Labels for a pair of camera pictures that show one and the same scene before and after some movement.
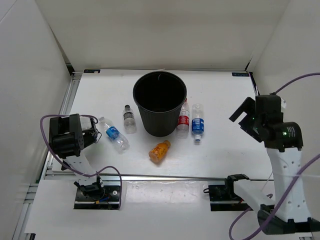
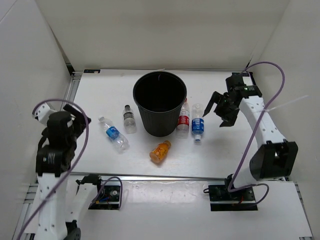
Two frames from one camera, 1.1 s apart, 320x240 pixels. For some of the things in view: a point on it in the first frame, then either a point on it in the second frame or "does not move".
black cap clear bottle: x=129 y=120 does not move
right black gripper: x=246 y=106 to x=218 y=98
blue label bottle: x=198 y=121 does not move
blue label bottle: x=113 y=134 does not move
